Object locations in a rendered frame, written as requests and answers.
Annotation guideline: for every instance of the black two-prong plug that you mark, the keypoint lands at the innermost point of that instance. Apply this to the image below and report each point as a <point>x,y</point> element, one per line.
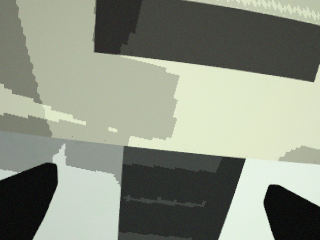
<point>169,195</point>

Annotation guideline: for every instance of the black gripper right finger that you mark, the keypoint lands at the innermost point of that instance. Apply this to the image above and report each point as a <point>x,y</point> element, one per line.
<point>291,216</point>

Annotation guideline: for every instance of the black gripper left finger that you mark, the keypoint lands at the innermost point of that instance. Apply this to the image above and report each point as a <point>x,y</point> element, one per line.
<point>24,200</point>

